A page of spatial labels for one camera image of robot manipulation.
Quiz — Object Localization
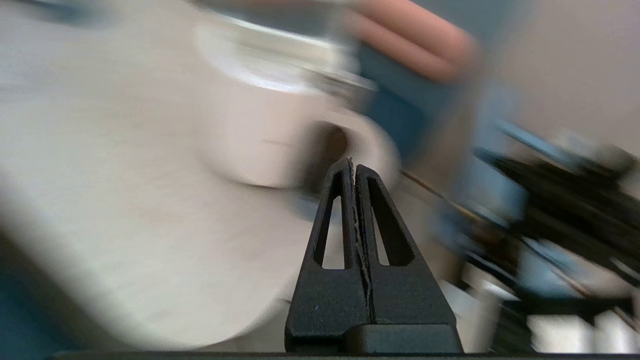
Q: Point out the large clear water dispenser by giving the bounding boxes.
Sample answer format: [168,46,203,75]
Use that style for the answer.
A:
[192,10,401,193]

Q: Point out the blue upholstered bench sofa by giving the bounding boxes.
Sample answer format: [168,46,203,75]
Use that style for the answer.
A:
[357,45,481,166]
[0,220,141,360]

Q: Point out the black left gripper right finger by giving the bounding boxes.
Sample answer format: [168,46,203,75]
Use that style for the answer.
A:
[352,164,457,326]

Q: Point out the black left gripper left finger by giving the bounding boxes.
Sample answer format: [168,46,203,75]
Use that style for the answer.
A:
[285,157,373,351]

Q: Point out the pink bolster cushion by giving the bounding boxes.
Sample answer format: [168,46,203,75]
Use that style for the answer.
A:
[345,0,476,83]

